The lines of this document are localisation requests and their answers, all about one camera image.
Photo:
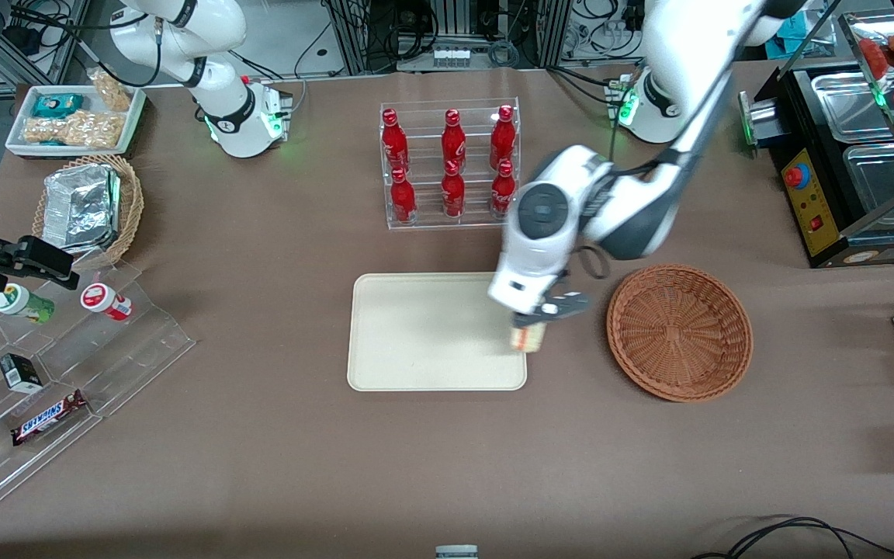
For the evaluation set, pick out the grey device at table edge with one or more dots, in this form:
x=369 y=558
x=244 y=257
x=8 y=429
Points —
x=456 y=552

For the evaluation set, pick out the black box with barcode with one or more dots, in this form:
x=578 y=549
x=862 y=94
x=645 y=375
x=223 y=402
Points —
x=22 y=373

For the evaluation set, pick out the teal box in background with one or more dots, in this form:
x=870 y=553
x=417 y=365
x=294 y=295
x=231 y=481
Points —
x=792 y=23

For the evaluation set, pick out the light tan wicker basket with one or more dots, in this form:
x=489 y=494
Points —
x=130 y=210

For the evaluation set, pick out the large clear peanut bag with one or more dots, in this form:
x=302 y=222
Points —
x=74 y=130

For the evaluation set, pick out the black food warmer appliance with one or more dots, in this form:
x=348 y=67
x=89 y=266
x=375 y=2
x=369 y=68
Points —
x=819 y=210

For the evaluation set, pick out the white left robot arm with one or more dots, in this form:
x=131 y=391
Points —
x=649 y=210

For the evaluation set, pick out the green snack cup white lid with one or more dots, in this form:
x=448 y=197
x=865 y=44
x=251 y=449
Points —
x=24 y=303

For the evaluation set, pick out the red snack cup white lid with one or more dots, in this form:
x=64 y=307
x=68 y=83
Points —
x=105 y=301

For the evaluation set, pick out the white rectangular snack tray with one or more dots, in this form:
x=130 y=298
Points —
x=20 y=144

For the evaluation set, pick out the clear acrylic bottle rack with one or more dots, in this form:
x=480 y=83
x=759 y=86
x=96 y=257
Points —
x=424 y=221

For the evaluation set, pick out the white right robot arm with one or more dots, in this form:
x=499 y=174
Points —
x=237 y=116

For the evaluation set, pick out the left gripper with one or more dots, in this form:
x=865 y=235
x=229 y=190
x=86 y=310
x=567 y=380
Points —
x=523 y=321

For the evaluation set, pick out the teal snack packet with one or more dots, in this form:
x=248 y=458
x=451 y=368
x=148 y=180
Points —
x=57 y=105

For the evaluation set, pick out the silver foil package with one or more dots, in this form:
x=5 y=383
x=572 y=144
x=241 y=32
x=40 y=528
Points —
x=78 y=206

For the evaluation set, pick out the red packet in warmer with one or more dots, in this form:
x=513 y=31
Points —
x=881 y=54

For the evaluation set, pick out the triangular sandwich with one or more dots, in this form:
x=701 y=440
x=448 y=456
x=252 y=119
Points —
x=528 y=338

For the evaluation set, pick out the Snickers chocolate bar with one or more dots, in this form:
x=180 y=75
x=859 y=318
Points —
x=47 y=419

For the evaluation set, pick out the brown round wicker basket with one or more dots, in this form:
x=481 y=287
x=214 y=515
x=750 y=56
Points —
x=680 y=334

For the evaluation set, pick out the cream rectangular plastic tray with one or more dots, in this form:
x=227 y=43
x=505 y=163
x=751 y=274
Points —
x=424 y=334

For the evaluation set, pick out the red cola bottle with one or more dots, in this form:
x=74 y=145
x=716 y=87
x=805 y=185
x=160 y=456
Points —
x=393 y=144
x=502 y=138
x=500 y=192
x=453 y=194
x=403 y=198
x=453 y=140

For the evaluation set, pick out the small clear peanut bag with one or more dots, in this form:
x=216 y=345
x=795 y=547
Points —
x=113 y=92

